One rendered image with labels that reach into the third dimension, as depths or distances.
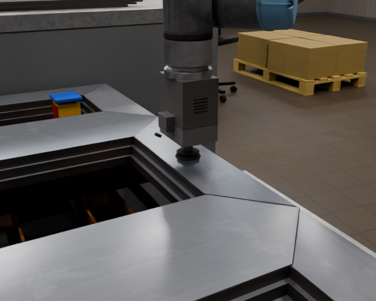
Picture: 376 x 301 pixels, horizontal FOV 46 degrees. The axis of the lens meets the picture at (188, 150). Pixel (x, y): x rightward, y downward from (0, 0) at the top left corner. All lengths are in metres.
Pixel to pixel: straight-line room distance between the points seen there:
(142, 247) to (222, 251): 0.09
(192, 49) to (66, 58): 0.64
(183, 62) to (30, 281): 0.36
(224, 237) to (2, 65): 0.84
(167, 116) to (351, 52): 4.27
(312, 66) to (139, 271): 4.13
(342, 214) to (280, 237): 1.87
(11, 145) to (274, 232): 0.50
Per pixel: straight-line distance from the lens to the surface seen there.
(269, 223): 0.57
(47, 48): 1.23
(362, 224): 2.35
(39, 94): 1.18
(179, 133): 0.69
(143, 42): 1.31
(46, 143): 0.84
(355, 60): 4.95
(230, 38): 4.27
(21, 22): 1.21
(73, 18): 1.24
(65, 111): 1.04
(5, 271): 0.52
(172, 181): 0.70
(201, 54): 0.67
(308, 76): 4.51
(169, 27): 0.67
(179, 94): 0.67
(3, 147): 0.85
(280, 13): 0.63
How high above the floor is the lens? 1.16
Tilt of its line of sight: 22 degrees down
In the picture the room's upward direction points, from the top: straight up
